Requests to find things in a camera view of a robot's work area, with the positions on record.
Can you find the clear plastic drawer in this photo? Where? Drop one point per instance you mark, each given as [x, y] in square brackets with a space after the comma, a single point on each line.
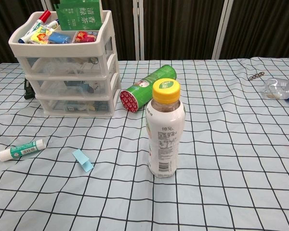
[62, 87]

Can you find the blue checkered tablecloth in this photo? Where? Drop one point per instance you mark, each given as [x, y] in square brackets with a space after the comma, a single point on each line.
[231, 156]

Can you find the white green glue stick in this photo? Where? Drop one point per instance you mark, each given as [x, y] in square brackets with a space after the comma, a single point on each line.
[21, 149]

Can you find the light blue eraser piece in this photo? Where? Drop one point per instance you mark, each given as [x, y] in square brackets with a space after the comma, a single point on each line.
[82, 158]

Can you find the green tea packet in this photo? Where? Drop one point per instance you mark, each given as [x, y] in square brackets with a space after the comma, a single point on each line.
[79, 14]

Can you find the white desk organizer box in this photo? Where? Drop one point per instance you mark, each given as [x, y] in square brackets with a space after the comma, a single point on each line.
[62, 50]

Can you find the clear drawer with small cards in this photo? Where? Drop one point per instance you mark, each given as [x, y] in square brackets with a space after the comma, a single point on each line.
[55, 106]

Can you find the blue snack packet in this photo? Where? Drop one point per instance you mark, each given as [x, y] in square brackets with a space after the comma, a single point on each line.
[60, 37]

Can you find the black plastic bracket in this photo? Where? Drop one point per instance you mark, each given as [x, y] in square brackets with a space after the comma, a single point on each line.
[29, 90]

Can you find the white bottle yellow cap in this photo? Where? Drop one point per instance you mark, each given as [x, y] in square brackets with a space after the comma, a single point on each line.
[165, 134]

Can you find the blue capped whiteboard marker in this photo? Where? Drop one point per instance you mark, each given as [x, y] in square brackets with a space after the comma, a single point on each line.
[53, 24]

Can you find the dark folding screen divider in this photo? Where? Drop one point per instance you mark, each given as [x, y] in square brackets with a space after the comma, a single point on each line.
[183, 24]

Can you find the green chips can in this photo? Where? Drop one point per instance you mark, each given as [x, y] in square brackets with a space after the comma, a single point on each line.
[149, 84]

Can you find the yellow snack packet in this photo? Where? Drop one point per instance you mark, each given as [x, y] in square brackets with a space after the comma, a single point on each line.
[42, 34]

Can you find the red capped whiteboard marker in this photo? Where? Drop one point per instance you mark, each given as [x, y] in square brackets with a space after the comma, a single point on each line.
[45, 15]

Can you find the clear bottle blue label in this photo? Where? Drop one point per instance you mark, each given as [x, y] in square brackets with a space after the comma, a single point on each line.
[283, 89]

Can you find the red snack packet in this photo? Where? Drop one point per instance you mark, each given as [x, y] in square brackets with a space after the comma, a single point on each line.
[85, 36]

